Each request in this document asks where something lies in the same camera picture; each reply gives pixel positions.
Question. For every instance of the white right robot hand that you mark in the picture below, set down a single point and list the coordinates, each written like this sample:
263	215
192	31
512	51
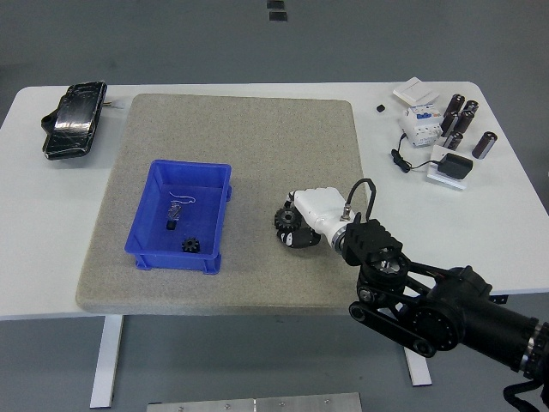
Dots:
319	204

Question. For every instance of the large black gear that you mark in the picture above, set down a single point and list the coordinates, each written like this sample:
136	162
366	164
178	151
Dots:
286	219

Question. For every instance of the small black gear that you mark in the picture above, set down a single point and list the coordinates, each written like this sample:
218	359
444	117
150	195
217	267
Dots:
191	245

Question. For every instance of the blue plastic box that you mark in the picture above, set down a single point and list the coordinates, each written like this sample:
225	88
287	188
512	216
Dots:
171	257

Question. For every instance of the grey-brown table mat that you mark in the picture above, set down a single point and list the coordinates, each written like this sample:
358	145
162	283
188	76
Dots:
257	141

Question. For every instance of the small black cube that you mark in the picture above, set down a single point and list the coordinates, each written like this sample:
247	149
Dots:
380	107

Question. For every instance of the white circuit breaker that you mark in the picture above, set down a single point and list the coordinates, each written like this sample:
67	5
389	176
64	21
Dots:
418	126

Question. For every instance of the white rectangular plate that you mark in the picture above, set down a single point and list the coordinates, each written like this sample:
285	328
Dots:
446	182

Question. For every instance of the black power adapter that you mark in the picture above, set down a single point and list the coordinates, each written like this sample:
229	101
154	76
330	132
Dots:
455	165

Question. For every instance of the small clear bagged metal part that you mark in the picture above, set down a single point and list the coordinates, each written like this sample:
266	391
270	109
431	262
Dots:
174	209

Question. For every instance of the dark brown cylinder capacitor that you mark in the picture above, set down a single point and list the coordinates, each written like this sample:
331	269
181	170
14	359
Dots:
453	141
449	124
454	104
464	122
470	106
484	144

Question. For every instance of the black floor socket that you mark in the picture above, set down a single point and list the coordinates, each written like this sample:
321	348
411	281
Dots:
275	3
278	16

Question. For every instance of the white table leg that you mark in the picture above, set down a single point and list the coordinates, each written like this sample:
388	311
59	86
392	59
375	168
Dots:
105	365
418	371

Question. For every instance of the black table control panel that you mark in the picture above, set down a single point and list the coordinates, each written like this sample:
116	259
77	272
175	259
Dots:
499	298

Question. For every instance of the grey metal plate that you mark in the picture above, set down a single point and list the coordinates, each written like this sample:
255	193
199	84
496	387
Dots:
257	403

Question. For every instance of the black plastic device case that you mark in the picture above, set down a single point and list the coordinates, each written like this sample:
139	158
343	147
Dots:
73	120

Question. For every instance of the white wall switch panel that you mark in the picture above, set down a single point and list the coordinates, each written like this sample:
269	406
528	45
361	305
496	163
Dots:
414	89

